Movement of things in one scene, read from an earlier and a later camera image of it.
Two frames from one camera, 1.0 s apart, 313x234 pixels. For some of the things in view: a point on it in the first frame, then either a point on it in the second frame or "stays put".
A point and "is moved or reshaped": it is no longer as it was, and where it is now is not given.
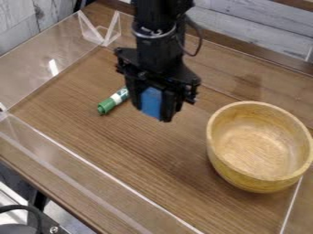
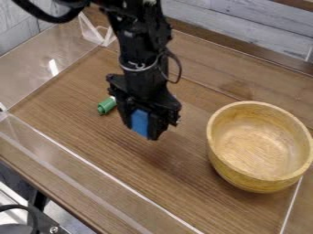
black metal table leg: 41,200 stays put
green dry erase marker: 116,99 stays put
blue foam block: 152,101 is moved or reshaped
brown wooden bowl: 260,145 stays put
